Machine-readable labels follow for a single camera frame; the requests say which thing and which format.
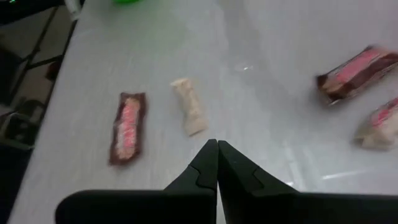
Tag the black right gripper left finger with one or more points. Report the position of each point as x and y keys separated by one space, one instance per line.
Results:
x=174 y=205

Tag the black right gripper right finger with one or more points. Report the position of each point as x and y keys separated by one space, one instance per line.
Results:
x=280 y=208

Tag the brown candy bar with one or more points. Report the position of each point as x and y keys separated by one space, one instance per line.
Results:
x=127 y=127
x=357 y=74

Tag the cream candy bar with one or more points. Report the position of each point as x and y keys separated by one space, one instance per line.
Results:
x=190 y=107
x=377 y=126

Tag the green plastic bucket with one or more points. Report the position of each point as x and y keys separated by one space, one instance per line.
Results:
x=126 y=1

